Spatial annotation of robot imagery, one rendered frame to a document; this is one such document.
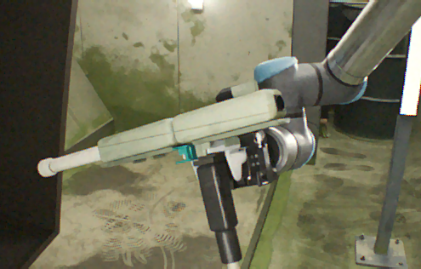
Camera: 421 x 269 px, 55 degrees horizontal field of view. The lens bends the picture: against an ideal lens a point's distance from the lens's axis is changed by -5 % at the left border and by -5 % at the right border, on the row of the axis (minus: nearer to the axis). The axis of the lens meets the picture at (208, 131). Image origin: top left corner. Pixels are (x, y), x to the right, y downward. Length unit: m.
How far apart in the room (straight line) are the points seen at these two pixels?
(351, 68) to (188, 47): 1.74
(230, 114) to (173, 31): 1.99
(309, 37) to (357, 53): 1.54
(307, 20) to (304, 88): 1.51
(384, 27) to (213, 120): 0.36
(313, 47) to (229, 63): 0.48
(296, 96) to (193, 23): 1.68
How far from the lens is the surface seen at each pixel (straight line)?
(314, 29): 2.34
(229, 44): 2.42
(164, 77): 2.59
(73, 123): 2.53
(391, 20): 0.76
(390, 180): 1.69
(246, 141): 0.61
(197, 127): 0.56
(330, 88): 0.88
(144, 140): 0.62
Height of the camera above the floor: 1.05
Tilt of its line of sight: 21 degrees down
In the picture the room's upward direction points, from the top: straight up
